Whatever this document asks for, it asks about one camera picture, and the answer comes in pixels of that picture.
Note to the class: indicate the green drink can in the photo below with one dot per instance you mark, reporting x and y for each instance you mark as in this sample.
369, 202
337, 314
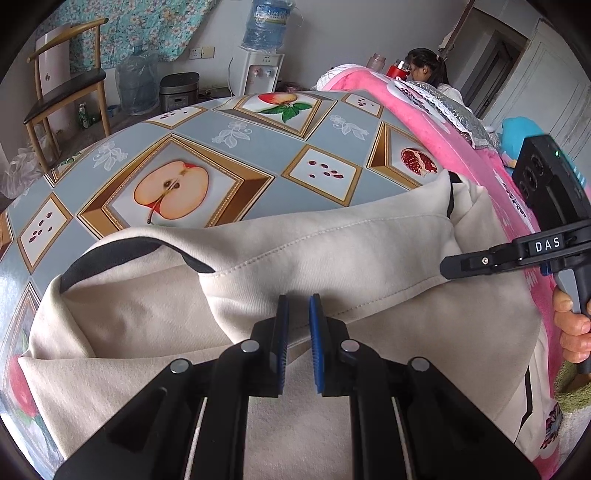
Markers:
83, 116

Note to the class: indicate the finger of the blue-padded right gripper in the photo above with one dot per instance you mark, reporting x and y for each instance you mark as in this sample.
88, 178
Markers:
408, 420

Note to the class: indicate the red thermos bottle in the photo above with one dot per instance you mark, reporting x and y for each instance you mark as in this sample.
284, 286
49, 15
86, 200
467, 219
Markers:
399, 70

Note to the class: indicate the empty clear water jug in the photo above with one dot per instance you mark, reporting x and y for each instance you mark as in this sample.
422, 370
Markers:
136, 82

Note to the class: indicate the person's right hand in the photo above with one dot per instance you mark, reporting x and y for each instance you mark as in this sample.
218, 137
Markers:
574, 328

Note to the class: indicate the blue plush pillow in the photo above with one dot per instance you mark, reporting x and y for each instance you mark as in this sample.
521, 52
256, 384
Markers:
514, 132

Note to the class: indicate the blue water jug on dispenser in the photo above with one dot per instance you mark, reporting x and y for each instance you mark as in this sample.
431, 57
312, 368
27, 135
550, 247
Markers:
266, 25

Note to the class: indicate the black rice cooker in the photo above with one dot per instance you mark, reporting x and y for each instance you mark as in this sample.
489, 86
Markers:
178, 90

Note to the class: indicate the black handheld left gripper right finger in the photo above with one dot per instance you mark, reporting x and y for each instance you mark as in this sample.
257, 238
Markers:
498, 259

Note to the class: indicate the white plastic bag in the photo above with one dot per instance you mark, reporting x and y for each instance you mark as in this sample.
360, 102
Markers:
19, 173

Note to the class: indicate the seated dark-haired person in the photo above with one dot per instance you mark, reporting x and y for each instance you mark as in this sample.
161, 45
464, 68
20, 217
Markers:
428, 67

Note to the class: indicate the fruit-pattern blue bedsheet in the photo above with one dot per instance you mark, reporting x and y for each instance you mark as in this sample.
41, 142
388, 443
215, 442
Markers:
198, 166

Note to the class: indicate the wooden chair black seat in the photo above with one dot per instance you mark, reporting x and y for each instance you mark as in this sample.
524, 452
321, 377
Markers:
67, 93

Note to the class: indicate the pink floral blanket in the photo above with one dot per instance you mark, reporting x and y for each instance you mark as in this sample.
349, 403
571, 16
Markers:
534, 401

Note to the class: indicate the white cylindrical air purifier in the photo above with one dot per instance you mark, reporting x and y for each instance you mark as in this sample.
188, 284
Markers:
55, 71

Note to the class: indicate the floral teal wall cloth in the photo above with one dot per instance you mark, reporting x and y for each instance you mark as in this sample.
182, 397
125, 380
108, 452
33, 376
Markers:
160, 27

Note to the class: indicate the grey lace-trimmed pillow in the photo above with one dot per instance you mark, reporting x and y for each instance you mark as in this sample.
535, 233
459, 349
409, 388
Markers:
456, 113

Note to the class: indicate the white wall socket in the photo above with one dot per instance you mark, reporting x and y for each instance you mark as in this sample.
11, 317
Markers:
204, 52

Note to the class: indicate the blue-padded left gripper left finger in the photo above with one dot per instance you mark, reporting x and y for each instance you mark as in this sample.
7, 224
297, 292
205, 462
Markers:
190, 420

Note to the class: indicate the pink transparent bottle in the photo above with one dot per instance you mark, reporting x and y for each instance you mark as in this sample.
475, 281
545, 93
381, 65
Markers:
376, 63

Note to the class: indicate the white fuzzy green-cuffed sleeve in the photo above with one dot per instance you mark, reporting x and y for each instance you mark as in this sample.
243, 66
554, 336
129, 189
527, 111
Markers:
572, 391

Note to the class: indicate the white water dispenser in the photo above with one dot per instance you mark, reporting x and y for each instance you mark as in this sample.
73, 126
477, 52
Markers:
253, 72

